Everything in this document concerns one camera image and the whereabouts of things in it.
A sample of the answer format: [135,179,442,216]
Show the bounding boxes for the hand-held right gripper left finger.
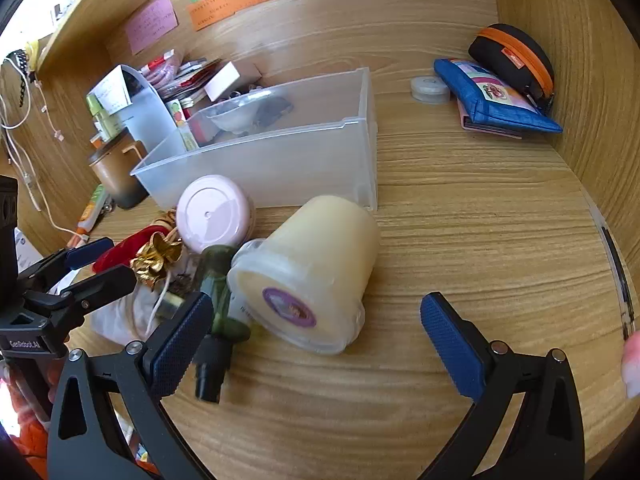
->
[47,290,216,480]

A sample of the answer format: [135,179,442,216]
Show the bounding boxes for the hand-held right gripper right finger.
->
[419,291,586,480]

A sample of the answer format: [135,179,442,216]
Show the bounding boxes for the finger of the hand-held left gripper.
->
[20,237,116,292]
[47,265,137,331]

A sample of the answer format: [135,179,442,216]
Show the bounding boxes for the red pouch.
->
[92,225,166,273]

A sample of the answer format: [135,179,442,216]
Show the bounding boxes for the white drawstring cloth pouch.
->
[90,280,201,341]

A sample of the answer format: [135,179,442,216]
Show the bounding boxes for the dark green glass bottle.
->
[192,245,251,403]

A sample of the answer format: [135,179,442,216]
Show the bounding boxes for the pink round case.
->
[176,175,256,253]

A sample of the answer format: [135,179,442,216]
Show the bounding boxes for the cream jar with clear lid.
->
[226,195,382,356]

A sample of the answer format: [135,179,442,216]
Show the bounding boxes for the translucent plastic storage bin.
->
[130,66,379,211]

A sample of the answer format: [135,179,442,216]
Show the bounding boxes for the person's left forearm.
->
[0,357,53,461]

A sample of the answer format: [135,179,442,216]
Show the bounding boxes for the wooden desktop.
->
[65,10,626,480]

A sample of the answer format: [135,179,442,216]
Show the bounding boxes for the person's right hand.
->
[621,331,640,401]

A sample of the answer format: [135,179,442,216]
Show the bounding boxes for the orange white tube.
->
[75,185,108,236]

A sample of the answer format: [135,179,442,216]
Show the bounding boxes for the gold ribbon bow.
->
[131,235,182,288]

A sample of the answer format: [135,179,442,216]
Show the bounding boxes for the white paper sheet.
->
[15,227,47,281]

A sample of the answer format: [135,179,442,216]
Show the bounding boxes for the brown ceramic mug with lid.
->
[89,132,148,211]

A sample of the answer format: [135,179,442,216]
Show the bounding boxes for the green spray bottle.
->
[87,94,115,138]

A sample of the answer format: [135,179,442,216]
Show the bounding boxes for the white paper box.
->
[86,64,187,153]

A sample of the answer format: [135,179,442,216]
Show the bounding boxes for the fruit sticker sheet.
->
[167,99,198,151]

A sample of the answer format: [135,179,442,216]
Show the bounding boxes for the white printed paper slip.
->
[89,71,132,113]

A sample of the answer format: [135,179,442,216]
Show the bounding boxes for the small glass bowl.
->
[206,97,261,136]

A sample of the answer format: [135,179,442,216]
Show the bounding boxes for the red snack packets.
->
[140,50,221,101]

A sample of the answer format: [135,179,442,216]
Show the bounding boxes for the small white box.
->
[204,61,263,102]

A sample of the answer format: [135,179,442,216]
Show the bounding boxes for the pink sticky note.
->
[125,0,179,56]

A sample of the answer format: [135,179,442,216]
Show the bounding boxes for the blue fabric pouch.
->
[433,58,564,134]

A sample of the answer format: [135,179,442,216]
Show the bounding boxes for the clear round small container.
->
[411,75,452,105]

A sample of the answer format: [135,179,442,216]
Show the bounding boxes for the black orange zip case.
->
[468,23,556,113]

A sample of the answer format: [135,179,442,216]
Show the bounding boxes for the white cable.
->
[0,55,81,236]

